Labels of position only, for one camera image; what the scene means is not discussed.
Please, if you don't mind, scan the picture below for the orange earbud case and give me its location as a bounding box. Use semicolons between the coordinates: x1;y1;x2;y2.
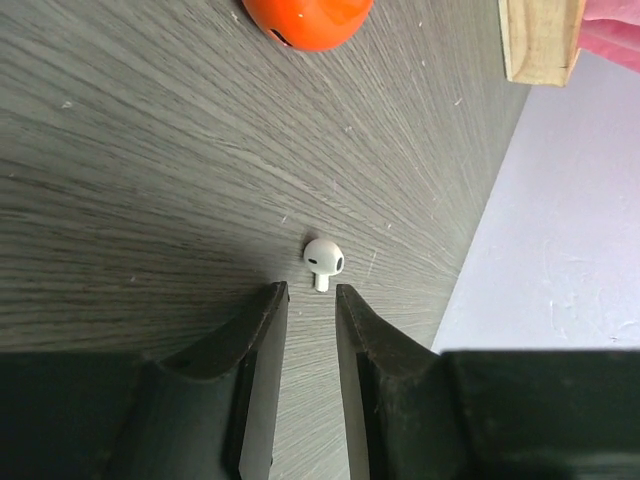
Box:
242;0;374;52

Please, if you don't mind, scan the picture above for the wooden clothes rack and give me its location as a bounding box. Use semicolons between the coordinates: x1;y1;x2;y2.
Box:
498;0;586;87

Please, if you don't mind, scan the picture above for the white earbud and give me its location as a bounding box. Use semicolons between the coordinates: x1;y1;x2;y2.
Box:
303;238;345;293

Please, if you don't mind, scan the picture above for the pink t-shirt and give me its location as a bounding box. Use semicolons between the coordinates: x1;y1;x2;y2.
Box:
578;0;640;72

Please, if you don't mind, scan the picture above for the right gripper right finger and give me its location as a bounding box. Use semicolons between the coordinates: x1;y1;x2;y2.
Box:
335;284;639;479

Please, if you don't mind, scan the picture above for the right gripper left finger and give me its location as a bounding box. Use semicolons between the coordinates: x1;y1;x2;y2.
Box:
1;282;289;479

